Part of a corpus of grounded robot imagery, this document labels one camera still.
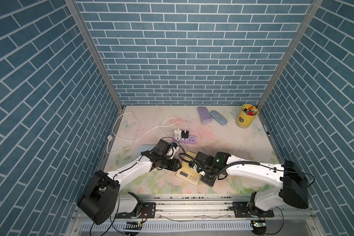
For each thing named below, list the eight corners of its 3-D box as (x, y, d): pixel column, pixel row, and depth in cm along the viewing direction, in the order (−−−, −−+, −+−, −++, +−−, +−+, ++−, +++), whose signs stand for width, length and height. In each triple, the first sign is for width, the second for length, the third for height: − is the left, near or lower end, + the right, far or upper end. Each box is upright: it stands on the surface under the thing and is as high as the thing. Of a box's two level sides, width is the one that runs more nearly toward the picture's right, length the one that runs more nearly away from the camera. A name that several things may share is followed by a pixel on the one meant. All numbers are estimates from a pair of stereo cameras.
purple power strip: (177, 143, 100) (177, 141, 98) (177, 137, 103) (177, 135, 101) (196, 143, 100) (197, 141, 98) (196, 137, 103) (196, 135, 101)
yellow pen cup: (237, 128, 109) (243, 116, 99) (234, 116, 116) (239, 104, 106) (253, 128, 109) (260, 116, 99) (248, 116, 117) (255, 104, 106)
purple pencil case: (202, 125, 110) (203, 123, 108) (196, 109, 122) (197, 106, 119) (212, 124, 111) (213, 121, 109) (205, 108, 123) (206, 105, 120)
